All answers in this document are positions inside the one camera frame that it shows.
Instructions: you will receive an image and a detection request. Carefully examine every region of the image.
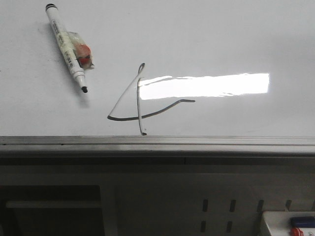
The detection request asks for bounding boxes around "white whiteboard marker black tip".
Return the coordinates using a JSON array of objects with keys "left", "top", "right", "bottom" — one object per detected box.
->
[{"left": 45, "top": 3, "right": 88, "bottom": 93}]

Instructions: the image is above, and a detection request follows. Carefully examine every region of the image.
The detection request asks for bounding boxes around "white whiteboard surface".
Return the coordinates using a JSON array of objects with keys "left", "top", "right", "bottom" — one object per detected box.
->
[{"left": 0, "top": 0, "right": 315, "bottom": 137}]

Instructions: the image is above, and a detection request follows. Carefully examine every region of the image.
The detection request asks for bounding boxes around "white slotted pegboard panel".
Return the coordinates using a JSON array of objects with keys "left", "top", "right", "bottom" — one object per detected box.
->
[{"left": 106, "top": 174, "right": 315, "bottom": 236}]

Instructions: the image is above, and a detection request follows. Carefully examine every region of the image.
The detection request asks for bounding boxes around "white shelf bar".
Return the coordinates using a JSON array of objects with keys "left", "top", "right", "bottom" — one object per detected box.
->
[{"left": 5, "top": 201, "right": 102, "bottom": 208}]

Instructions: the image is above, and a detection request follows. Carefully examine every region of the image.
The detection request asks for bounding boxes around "white storage bin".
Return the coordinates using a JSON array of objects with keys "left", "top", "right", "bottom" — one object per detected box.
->
[{"left": 258, "top": 211, "right": 315, "bottom": 236}]

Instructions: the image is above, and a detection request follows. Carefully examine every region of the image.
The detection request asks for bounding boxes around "aluminium whiteboard frame rail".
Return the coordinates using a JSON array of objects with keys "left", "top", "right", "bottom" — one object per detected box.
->
[{"left": 0, "top": 136, "right": 315, "bottom": 165}]

